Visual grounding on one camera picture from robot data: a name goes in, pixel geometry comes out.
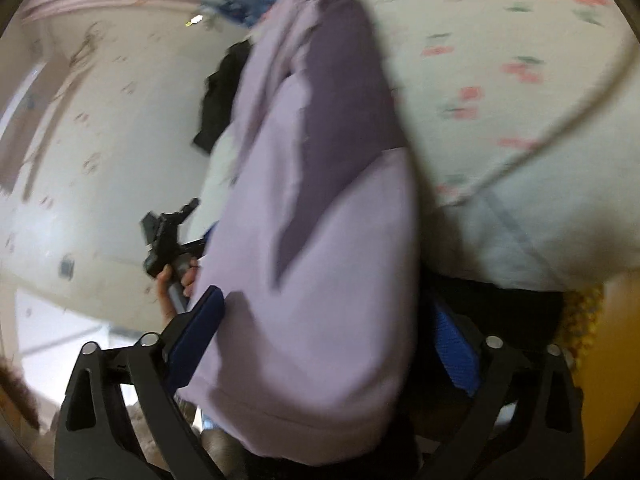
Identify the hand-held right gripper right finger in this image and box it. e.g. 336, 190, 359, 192
415, 302, 586, 480

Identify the person's left hand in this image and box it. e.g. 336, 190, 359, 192
156, 260, 201, 333

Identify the yellow patterned cloth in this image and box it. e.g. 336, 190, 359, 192
557, 280, 640, 476

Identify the purple two-tone sweatshirt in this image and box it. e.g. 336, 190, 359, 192
177, 0, 421, 461

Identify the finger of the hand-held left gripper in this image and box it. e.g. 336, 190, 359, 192
197, 227, 217, 260

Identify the cherry print bed sheet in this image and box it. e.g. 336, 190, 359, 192
345, 0, 640, 208

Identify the white quilt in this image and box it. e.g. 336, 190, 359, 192
425, 175, 640, 293

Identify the black clothing pile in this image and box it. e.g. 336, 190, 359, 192
192, 40, 253, 153

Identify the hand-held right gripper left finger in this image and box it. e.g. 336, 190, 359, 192
54, 285, 226, 480

